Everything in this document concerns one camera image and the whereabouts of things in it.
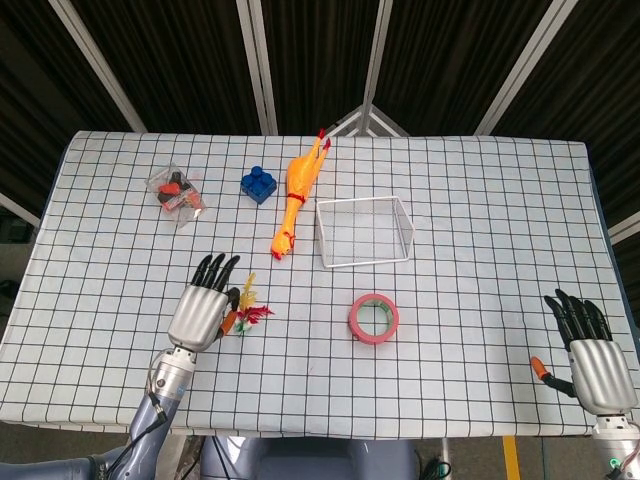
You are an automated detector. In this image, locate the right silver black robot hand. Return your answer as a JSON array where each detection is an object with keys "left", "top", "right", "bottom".
[{"left": 530, "top": 288, "right": 629, "bottom": 416}]

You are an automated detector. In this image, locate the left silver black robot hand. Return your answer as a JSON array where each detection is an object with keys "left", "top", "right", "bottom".
[{"left": 166, "top": 253, "right": 242, "bottom": 353}]

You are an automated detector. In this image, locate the colourful feather shuttlecock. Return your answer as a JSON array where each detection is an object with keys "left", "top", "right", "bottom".
[{"left": 227, "top": 272, "right": 276, "bottom": 337}]

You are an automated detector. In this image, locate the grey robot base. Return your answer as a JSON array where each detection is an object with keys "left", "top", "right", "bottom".
[{"left": 199, "top": 435, "right": 419, "bottom": 480}]

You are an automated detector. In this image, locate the clear plastic bag of parts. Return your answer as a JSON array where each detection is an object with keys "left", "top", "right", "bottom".
[{"left": 145, "top": 161, "right": 208, "bottom": 230}]

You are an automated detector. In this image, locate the blue building block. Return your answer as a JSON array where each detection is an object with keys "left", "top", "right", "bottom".
[{"left": 240, "top": 165, "right": 279, "bottom": 205}]

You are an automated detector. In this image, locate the white checkered tablecloth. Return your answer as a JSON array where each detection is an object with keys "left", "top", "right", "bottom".
[{"left": 0, "top": 130, "right": 640, "bottom": 440}]

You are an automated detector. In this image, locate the yellow rubber chicken toy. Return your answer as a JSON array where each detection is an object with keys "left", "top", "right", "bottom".
[{"left": 270, "top": 127, "right": 333, "bottom": 260}]

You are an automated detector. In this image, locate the pink tape roll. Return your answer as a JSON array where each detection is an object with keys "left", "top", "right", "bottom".
[{"left": 348, "top": 293, "right": 401, "bottom": 346}]

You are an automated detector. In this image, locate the white wire mesh basket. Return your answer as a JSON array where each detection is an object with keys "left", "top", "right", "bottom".
[{"left": 315, "top": 196, "right": 416, "bottom": 270}]

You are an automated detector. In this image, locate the white metal frame structure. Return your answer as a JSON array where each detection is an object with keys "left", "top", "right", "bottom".
[{"left": 327, "top": 102, "right": 410, "bottom": 137}]

